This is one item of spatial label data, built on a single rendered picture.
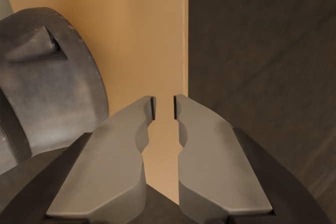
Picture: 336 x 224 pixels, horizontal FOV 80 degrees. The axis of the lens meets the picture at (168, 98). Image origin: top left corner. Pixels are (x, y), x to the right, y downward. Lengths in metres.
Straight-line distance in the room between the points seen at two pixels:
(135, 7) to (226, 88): 0.48
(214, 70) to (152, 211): 0.64
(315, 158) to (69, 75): 0.95
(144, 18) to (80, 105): 0.12
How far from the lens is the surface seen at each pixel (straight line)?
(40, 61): 0.24
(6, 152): 0.25
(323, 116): 0.89
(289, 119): 0.81
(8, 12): 0.45
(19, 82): 0.24
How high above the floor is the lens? 0.51
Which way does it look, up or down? 61 degrees down
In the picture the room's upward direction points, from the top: 164 degrees clockwise
